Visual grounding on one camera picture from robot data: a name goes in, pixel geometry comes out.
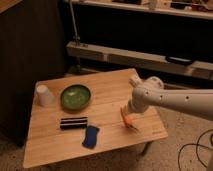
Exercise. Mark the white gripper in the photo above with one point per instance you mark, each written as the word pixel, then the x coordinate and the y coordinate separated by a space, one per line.
pixel 127 110

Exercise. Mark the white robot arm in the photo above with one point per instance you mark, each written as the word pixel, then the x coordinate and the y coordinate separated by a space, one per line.
pixel 151 92

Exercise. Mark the green bowl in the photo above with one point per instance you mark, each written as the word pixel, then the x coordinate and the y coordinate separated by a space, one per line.
pixel 75 97

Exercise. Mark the wooden folding table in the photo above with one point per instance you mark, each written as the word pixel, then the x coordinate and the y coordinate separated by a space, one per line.
pixel 47 143

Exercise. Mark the black striped rectangular box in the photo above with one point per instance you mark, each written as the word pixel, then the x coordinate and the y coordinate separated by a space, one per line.
pixel 73 123

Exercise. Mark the long grey case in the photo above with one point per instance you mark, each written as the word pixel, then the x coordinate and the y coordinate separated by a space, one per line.
pixel 197 69

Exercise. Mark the white upside-down cup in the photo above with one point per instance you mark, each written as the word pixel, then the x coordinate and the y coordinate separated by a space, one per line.
pixel 45 96

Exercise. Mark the metal pole stand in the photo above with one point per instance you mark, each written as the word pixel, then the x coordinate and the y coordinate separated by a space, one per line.
pixel 76 35

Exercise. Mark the wooden shelf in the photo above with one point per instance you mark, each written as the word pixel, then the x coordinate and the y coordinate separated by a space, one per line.
pixel 150 7

